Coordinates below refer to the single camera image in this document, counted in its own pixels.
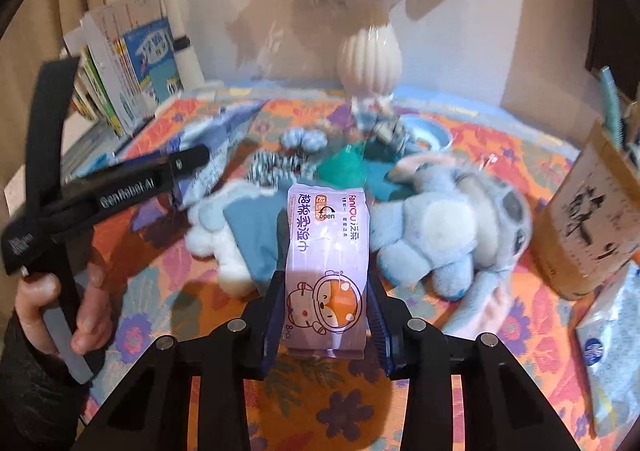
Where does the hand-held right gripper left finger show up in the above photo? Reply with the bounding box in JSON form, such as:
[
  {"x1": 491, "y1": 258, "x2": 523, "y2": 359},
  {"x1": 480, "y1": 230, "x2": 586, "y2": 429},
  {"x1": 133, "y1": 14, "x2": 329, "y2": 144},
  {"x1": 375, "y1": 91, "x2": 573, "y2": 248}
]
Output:
[{"x1": 70, "y1": 211, "x2": 291, "y2": 451}]

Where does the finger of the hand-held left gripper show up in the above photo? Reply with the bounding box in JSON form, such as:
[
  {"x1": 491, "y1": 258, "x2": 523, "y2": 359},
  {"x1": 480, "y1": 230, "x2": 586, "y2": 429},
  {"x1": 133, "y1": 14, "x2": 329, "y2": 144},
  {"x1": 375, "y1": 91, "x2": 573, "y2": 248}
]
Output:
[{"x1": 169, "y1": 145, "x2": 211, "y2": 208}]

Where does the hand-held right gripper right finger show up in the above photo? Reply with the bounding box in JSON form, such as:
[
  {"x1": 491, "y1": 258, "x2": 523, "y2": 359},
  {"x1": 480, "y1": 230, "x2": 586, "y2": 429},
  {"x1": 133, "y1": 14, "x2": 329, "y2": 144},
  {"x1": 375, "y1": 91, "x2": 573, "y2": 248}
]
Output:
[{"x1": 367, "y1": 270, "x2": 567, "y2": 451}]

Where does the purple wet wipes packet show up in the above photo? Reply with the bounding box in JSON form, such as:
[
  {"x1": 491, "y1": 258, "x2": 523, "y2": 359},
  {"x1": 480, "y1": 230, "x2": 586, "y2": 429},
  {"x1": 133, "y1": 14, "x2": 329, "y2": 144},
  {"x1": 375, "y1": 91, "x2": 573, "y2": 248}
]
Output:
[{"x1": 282, "y1": 182, "x2": 372, "y2": 361}]

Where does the teal cloth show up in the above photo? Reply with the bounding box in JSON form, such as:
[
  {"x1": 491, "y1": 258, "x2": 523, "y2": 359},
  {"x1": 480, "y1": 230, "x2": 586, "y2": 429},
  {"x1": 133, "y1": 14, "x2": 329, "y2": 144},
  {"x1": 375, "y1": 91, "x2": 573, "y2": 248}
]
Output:
[{"x1": 317, "y1": 146, "x2": 407, "y2": 203}]

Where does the person's left forearm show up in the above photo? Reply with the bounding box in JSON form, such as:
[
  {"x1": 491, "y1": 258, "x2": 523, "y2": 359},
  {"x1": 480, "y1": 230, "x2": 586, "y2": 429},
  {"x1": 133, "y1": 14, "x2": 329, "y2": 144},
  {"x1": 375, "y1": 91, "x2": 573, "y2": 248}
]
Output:
[{"x1": 0, "y1": 311, "x2": 101, "y2": 451}]

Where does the person's left hand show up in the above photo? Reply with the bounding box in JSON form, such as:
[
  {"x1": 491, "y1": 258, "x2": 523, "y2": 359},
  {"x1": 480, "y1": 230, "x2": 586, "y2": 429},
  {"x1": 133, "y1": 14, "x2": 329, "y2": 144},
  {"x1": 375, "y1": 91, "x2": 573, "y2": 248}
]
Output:
[{"x1": 14, "y1": 251, "x2": 115, "y2": 357}]

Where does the blue printed plastic bag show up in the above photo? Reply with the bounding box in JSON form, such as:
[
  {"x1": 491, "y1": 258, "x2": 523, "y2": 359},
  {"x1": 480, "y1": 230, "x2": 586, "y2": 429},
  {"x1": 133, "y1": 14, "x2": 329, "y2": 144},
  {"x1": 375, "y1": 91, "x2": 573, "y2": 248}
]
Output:
[{"x1": 177, "y1": 98, "x2": 268, "y2": 204}]

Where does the stack of papers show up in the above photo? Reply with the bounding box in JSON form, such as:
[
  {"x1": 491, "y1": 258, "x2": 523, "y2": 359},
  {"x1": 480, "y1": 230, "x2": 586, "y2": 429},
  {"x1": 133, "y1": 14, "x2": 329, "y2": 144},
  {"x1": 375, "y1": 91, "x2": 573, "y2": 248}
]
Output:
[{"x1": 60, "y1": 124, "x2": 128, "y2": 182}]

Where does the white plush toy blue outfit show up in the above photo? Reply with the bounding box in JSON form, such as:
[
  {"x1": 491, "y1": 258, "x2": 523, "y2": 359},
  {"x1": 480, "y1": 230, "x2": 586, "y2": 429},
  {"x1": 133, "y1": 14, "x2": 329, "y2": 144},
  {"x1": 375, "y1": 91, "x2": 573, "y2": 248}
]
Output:
[{"x1": 186, "y1": 181, "x2": 288, "y2": 297}]

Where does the orange floral blanket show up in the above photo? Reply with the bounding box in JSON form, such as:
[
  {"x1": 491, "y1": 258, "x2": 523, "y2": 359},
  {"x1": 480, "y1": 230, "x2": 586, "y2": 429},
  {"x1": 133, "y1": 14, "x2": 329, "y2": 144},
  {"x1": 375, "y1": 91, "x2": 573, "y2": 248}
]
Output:
[{"x1": 80, "y1": 86, "x2": 640, "y2": 451}]

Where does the row of books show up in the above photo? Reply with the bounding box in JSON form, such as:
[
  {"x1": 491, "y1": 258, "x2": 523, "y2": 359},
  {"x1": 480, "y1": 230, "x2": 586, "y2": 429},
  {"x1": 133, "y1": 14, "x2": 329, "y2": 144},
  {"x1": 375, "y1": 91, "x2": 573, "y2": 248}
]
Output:
[{"x1": 62, "y1": 0, "x2": 176, "y2": 138}]

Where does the blue white fuzzy sock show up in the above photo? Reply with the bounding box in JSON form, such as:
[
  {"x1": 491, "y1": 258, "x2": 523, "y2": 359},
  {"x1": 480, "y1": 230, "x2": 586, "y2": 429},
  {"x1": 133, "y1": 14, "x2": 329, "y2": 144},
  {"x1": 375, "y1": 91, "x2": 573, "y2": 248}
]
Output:
[{"x1": 279, "y1": 127, "x2": 329, "y2": 155}]

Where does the grey patterned cloth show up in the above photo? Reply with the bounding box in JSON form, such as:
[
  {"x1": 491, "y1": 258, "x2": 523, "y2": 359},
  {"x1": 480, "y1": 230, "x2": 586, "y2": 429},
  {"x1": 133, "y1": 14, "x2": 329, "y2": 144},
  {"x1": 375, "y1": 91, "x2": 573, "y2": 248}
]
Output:
[{"x1": 367, "y1": 118, "x2": 413, "y2": 154}]

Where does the white ribbed vase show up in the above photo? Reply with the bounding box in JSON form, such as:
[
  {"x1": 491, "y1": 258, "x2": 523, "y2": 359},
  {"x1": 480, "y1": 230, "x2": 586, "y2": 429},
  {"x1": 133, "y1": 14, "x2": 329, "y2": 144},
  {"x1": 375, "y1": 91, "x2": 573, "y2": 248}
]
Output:
[{"x1": 336, "y1": 24, "x2": 403, "y2": 97}]

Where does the brown paper bag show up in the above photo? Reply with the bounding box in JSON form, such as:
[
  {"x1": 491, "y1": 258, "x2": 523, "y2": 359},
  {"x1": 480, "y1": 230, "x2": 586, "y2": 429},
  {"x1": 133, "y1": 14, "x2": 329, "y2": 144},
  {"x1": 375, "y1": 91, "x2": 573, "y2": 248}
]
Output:
[{"x1": 530, "y1": 121, "x2": 640, "y2": 302}]

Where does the clear plastic bag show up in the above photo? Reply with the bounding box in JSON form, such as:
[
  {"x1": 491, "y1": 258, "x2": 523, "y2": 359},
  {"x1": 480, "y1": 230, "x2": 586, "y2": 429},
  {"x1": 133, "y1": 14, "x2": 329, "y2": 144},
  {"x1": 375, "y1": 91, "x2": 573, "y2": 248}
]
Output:
[{"x1": 575, "y1": 261, "x2": 640, "y2": 437}]

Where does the teal plastic brush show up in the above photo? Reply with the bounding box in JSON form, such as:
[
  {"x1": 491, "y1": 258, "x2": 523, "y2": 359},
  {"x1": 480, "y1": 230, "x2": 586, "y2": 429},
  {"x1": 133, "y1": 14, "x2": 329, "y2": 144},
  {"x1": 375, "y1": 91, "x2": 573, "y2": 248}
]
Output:
[{"x1": 597, "y1": 66, "x2": 627, "y2": 152}]

